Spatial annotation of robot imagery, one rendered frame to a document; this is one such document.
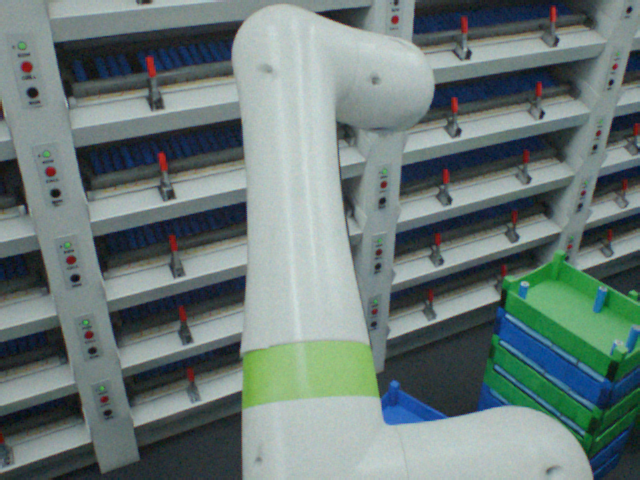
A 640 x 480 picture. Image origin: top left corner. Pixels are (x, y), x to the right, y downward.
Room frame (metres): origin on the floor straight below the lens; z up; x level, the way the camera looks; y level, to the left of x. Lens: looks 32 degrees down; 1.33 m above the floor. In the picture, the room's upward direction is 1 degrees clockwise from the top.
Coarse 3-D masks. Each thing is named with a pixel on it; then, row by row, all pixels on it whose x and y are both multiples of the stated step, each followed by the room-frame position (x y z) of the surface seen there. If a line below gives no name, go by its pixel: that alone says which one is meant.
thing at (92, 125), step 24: (216, 24) 1.34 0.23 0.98; (240, 24) 1.37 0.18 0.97; (72, 48) 1.21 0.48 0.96; (72, 96) 1.08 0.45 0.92; (96, 96) 1.13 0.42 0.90; (120, 96) 1.14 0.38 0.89; (168, 96) 1.16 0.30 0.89; (192, 96) 1.17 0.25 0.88; (216, 96) 1.18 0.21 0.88; (72, 120) 1.06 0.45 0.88; (96, 120) 1.07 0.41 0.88; (120, 120) 1.08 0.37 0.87; (144, 120) 1.10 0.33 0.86; (168, 120) 1.13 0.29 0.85; (192, 120) 1.15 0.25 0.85; (216, 120) 1.18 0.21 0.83
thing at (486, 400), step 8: (488, 392) 1.15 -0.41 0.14; (480, 400) 1.16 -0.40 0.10; (488, 400) 1.14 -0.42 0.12; (496, 400) 1.13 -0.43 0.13; (488, 408) 1.14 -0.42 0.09; (632, 424) 1.04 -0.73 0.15; (624, 432) 1.03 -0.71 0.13; (616, 440) 1.01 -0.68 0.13; (624, 440) 1.03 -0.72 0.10; (608, 448) 0.99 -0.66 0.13; (616, 448) 1.02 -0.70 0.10; (600, 456) 0.97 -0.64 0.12; (608, 456) 1.00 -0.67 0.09; (592, 464) 0.95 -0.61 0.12; (600, 464) 0.98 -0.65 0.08
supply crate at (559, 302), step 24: (552, 264) 1.27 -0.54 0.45; (504, 288) 1.16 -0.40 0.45; (528, 288) 1.22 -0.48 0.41; (552, 288) 1.23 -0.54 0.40; (576, 288) 1.23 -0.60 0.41; (528, 312) 1.10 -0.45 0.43; (552, 312) 1.14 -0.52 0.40; (576, 312) 1.14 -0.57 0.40; (600, 312) 1.14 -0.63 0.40; (624, 312) 1.13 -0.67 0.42; (552, 336) 1.05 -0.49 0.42; (576, 336) 1.01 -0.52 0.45; (600, 336) 1.06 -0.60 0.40; (624, 336) 1.06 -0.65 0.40; (600, 360) 0.96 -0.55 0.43; (624, 360) 0.94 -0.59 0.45
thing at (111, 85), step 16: (208, 64) 1.24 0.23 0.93; (224, 64) 1.24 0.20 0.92; (96, 80) 1.14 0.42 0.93; (112, 80) 1.14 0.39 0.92; (128, 80) 1.15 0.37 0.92; (144, 80) 1.17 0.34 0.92; (160, 80) 1.18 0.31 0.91; (176, 80) 1.19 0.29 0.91; (192, 80) 1.21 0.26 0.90; (208, 80) 1.21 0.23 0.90; (80, 96) 1.12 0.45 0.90; (112, 96) 1.12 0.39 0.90
